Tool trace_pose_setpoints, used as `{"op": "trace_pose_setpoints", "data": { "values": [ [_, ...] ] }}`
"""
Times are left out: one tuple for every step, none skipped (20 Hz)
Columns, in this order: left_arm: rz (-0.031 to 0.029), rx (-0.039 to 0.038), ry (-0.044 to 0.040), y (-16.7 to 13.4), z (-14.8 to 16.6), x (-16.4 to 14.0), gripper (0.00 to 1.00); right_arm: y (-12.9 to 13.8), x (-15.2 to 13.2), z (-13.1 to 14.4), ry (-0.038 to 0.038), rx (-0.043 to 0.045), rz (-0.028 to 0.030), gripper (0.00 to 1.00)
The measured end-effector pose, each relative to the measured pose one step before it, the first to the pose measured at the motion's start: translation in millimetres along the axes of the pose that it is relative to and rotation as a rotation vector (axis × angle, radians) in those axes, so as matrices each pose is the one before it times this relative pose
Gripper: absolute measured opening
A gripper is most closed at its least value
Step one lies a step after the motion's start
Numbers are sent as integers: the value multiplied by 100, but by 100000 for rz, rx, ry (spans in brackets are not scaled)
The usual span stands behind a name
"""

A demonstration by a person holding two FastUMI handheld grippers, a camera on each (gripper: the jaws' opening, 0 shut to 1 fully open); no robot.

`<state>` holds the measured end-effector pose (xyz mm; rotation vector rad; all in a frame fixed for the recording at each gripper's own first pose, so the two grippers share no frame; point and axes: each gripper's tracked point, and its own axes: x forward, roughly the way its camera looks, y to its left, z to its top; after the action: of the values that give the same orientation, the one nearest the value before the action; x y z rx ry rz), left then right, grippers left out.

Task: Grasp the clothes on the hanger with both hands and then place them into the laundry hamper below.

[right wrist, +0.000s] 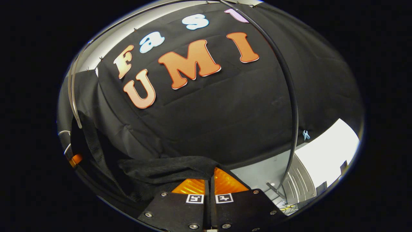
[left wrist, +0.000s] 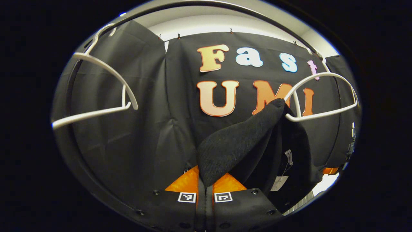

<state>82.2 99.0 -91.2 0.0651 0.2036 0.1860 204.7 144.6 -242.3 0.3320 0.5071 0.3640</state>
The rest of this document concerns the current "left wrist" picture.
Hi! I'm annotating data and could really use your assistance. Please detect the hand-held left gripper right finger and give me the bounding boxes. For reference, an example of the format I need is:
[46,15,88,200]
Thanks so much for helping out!
[205,172,285,232]

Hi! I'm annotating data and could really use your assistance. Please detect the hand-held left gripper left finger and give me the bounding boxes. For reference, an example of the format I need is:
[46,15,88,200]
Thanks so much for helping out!
[137,165,206,232]

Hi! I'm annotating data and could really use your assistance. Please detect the black knit jacket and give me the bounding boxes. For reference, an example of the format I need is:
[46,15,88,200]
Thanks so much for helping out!
[197,98,324,213]

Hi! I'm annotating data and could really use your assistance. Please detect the white plastic hanger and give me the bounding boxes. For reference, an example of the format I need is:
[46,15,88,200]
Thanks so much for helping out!
[52,23,139,130]
[284,48,358,122]

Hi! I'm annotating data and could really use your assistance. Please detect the black metal clothes rack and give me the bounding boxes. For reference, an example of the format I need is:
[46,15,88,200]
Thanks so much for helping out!
[51,0,325,223]

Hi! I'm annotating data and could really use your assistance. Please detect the white metal cabinet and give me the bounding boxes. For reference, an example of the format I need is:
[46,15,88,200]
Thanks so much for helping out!
[283,174,340,216]

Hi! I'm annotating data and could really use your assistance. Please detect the white paper hang tag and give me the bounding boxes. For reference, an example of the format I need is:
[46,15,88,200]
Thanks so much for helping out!
[270,176,289,192]

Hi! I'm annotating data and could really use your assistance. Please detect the black backdrop cloth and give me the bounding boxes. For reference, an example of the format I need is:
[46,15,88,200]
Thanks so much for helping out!
[51,20,361,219]

